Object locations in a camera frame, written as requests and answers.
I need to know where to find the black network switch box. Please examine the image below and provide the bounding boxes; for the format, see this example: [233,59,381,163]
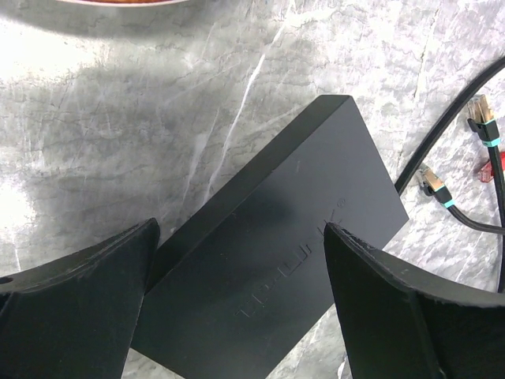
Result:
[132,95,408,378]

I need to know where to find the black flat cable teal plugs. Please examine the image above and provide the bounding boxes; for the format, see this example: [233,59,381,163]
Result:
[378,62,503,291]

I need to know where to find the red ethernet cable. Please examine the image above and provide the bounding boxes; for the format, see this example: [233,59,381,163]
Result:
[477,152,505,183]

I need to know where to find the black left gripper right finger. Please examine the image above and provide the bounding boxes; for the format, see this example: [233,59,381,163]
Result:
[324,223,504,378]

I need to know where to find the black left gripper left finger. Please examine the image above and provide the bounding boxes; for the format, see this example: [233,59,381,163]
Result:
[1,219,159,378]

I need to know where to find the floral bowl with brown rim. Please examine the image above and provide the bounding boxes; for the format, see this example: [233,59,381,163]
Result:
[61,0,186,8]

